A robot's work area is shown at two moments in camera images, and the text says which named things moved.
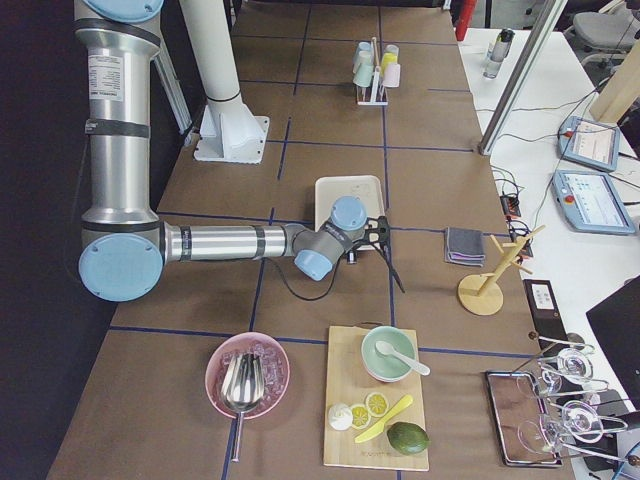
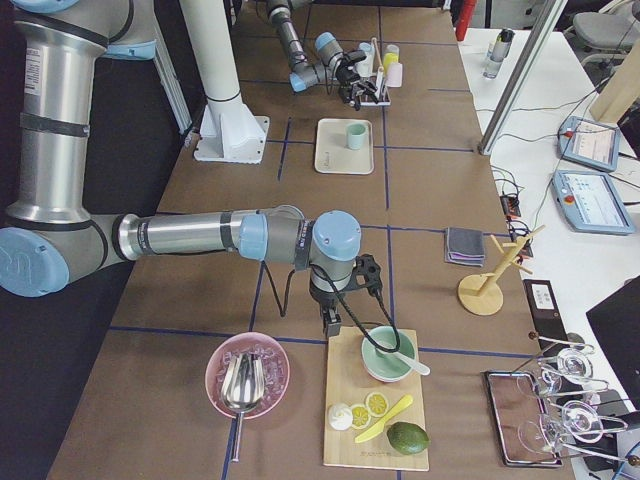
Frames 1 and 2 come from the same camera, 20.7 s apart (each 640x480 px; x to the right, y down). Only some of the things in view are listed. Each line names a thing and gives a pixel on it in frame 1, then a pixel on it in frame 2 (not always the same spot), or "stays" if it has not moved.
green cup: (362, 74) → (356, 135)
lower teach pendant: (591, 202) stays
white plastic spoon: (388, 350) stays
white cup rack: (375, 94) stays
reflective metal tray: (521, 420) stays
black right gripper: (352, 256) → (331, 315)
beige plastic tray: (330, 189) → (331, 154)
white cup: (364, 53) stays
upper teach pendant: (589, 143) stays
